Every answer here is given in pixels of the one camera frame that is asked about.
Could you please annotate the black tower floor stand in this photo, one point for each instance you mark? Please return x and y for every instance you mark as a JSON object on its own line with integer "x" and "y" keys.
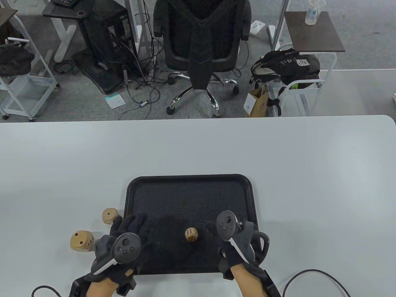
{"x": 102, "y": 82}

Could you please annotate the clear plastic bottle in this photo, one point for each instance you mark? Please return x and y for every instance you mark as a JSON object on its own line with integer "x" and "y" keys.
{"x": 313, "y": 14}

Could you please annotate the white booklet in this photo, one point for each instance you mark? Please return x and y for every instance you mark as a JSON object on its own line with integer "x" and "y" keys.
{"x": 115, "y": 101}

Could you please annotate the person's left hand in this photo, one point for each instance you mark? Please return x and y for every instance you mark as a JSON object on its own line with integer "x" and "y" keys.
{"x": 131, "y": 224}

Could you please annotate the black bag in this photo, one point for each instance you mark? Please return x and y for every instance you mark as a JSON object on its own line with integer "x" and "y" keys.
{"x": 15, "y": 62}

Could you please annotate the person's right hand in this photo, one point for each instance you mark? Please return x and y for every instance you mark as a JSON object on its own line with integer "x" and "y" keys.
{"x": 232, "y": 260}

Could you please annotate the person's right forearm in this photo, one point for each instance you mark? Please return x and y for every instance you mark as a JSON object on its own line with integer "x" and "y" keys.
{"x": 249, "y": 283}

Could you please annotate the person's left forearm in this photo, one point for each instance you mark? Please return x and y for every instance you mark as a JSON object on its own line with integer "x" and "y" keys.
{"x": 100, "y": 289}

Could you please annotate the black desk with white legs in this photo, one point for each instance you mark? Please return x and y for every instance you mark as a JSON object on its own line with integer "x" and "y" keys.
{"x": 62, "y": 12}

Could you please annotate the small wooden dice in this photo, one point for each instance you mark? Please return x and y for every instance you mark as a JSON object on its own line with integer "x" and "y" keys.
{"x": 191, "y": 234}

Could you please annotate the black plastic tray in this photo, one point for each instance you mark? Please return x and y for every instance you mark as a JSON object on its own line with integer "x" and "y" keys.
{"x": 198, "y": 198}

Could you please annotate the white metal cart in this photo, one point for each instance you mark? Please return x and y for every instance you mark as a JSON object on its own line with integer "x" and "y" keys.
{"x": 27, "y": 92}

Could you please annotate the black keyboard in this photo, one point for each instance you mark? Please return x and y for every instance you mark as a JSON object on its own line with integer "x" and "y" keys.
{"x": 63, "y": 2}

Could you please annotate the medium wooden dice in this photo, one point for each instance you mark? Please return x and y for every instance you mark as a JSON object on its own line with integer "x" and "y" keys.
{"x": 109, "y": 216}

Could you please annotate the large wooden dice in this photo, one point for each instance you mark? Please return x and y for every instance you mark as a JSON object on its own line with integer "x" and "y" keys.
{"x": 81, "y": 241}

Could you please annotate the brown side table white frame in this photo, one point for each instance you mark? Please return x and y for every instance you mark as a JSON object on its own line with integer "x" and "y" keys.
{"x": 312, "y": 34}

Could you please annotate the black office chair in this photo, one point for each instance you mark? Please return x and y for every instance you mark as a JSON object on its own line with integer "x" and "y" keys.
{"x": 201, "y": 46}

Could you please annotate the dark brown tabletop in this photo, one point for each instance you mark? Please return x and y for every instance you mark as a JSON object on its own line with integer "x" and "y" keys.
{"x": 6, "y": 17}

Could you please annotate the black backpack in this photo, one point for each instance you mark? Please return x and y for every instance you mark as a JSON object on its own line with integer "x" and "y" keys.
{"x": 287, "y": 65}

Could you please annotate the silver metal pole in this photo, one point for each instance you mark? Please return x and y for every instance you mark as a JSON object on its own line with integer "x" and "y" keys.
{"x": 280, "y": 24}

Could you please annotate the white flat box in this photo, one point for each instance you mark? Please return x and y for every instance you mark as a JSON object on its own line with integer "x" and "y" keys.
{"x": 257, "y": 27}

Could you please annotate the brown paper bag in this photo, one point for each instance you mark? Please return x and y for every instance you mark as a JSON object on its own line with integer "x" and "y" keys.
{"x": 260, "y": 103}

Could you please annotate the black computer tower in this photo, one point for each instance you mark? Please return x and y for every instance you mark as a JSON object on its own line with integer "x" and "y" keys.
{"x": 99, "y": 31}

